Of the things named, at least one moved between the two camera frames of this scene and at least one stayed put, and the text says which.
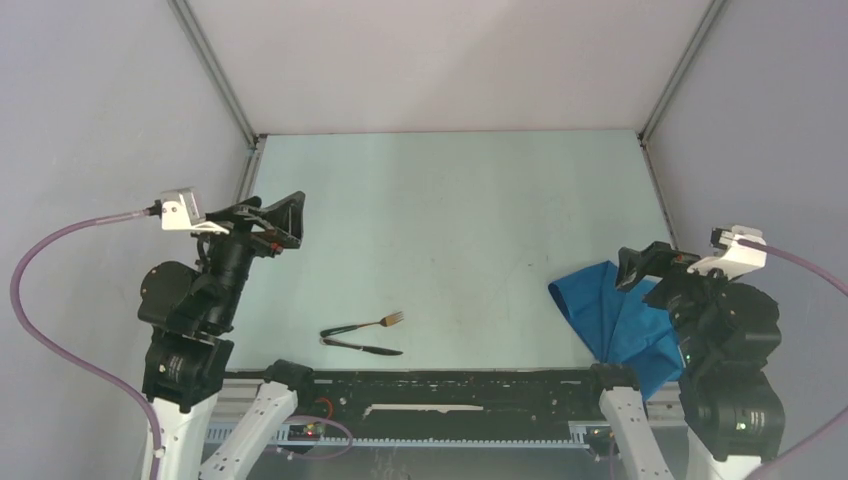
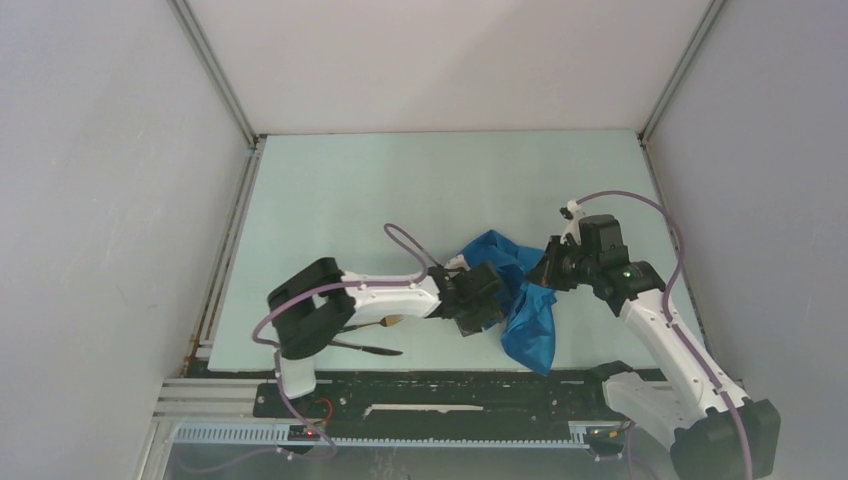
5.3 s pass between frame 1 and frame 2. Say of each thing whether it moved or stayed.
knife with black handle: stayed
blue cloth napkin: moved
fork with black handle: stayed
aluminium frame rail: stayed
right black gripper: moved
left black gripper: moved
